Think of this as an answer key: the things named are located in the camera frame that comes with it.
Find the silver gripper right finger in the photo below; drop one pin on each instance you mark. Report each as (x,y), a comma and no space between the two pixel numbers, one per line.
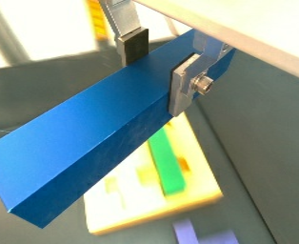
(197,71)

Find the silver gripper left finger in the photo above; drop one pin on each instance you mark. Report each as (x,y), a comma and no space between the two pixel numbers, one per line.
(132,36)

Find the blue long block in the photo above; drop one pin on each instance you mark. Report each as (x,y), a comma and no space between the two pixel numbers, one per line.
(58,154)

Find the yellow slotted board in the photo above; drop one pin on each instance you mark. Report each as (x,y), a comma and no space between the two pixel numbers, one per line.
(128,198)

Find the green long block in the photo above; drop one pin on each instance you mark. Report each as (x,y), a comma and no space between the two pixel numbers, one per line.
(164,159)

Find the purple comb-shaped block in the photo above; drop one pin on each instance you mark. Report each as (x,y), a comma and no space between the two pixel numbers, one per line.
(186,235)

